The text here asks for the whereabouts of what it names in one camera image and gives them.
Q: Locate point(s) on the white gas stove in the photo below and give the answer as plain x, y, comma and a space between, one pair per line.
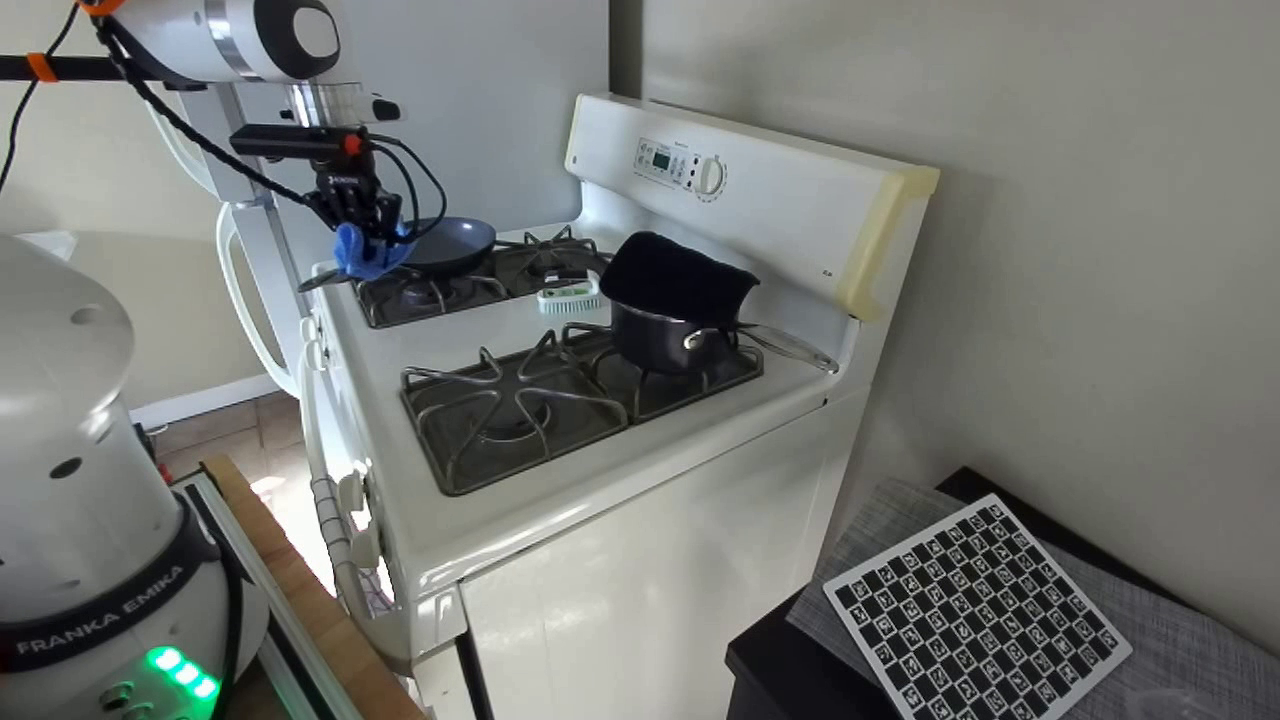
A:
643, 587

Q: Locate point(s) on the black white calibration checkerboard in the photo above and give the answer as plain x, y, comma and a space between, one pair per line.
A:
973, 620

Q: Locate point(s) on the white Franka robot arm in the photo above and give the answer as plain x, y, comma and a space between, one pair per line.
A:
83, 535

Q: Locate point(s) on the black pole with orange tape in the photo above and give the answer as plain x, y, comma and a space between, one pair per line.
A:
75, 65

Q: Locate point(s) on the light dish towel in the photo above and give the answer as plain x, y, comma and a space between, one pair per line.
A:
355, 547

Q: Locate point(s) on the black stove grate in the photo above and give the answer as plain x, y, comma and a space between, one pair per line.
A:
402, 303
497, 380

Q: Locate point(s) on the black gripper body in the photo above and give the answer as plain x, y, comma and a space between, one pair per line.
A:
349, 187

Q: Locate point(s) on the grey white refrigerator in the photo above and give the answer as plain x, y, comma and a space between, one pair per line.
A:
505, 133

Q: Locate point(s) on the wooden board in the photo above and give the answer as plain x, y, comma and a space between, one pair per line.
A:
312, 613

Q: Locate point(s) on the aluminium frame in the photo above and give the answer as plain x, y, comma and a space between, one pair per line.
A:
262, 606

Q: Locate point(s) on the black saucepan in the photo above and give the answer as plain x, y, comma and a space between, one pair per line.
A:
655, 347

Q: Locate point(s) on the grey mat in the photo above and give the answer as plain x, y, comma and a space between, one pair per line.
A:
1187, 666

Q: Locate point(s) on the small white green sponge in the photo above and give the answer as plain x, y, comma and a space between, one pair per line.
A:
564, 299

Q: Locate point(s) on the dark frying pan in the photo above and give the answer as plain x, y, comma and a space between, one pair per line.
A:
455, 244

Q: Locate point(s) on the black cloth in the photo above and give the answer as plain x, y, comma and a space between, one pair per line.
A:
673, 276

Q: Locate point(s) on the black side table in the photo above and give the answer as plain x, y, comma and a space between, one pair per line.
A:
773, 672

